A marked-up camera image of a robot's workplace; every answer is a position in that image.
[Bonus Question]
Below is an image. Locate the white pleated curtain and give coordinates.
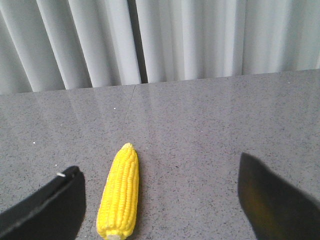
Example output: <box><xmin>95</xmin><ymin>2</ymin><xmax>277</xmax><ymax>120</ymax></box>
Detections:
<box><xmin>0</xmin><ymin>0</ymin><xmax>320</xmax><ymax>95</ymax></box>

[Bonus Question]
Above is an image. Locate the yellow corn cob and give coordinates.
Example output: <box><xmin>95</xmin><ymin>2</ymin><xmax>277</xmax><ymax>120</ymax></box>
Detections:
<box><xmin>96</xmin><ymin>143</ymin><xmax>139</xmax><ymax>240</ymax></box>

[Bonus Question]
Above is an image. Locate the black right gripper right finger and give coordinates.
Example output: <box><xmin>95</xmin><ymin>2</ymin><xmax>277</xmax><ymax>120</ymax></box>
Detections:
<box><xmin>237</xmin><ymin>152</ymin><xmax>320</xmax><ymax>240</ymax></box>

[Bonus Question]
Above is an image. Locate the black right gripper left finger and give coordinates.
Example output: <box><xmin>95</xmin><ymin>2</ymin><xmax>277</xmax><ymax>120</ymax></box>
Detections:
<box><xmin>0</xmin><ymin>166</ymin><xmax>86</xmax><ymax>240</ymax></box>

